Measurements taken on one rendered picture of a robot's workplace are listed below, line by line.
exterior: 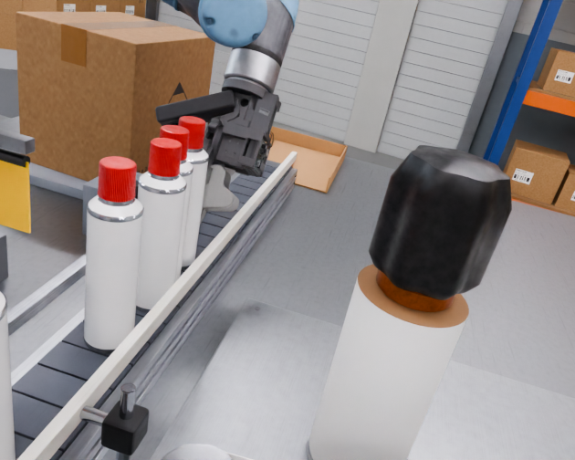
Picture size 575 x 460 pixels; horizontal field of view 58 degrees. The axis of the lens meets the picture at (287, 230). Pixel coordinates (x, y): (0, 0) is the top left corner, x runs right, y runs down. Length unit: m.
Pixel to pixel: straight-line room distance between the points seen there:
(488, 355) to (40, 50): 0.89
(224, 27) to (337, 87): 4.19
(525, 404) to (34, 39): 0.94
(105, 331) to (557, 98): 3.52
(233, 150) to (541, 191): 3.47
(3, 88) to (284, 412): 2.50
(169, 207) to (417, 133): 4.21
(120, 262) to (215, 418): 0.18
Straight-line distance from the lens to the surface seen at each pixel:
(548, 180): 4.05
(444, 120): 4.67
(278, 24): 0.78
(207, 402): 0.54
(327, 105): 4.82
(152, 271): 0.61
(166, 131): 0.61
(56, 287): 0.54
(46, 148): 1.08
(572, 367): 0.91
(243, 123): 0.75
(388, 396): 0.42
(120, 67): 0.94
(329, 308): 0.80
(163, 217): 0.58
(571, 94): 3.93
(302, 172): 1.31
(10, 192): 0.41
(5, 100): 2.89
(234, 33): 0.61
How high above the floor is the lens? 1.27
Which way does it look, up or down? 26 degrees down
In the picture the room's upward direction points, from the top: 12 degrees clockwise
